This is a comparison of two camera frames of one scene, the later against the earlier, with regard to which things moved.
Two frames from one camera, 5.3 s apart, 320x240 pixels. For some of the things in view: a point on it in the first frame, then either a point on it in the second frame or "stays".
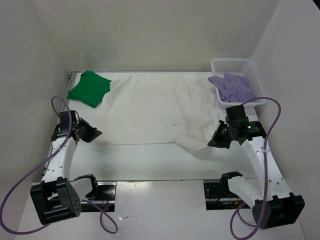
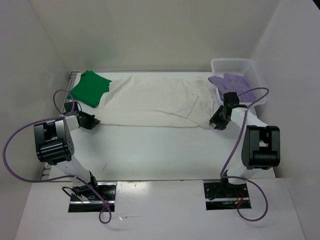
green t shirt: [91, 89] stays
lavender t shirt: [233, 88] stays
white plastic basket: [246, 67] stays
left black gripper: [93, 133] → [92, 122]
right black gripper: [216, 141] → [215, 119]
